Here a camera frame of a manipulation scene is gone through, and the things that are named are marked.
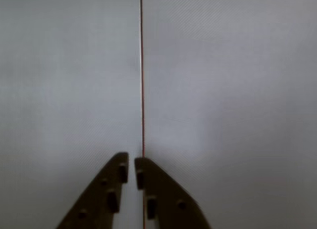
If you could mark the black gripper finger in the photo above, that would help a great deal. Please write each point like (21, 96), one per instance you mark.
(99, 199)
(171, 199)

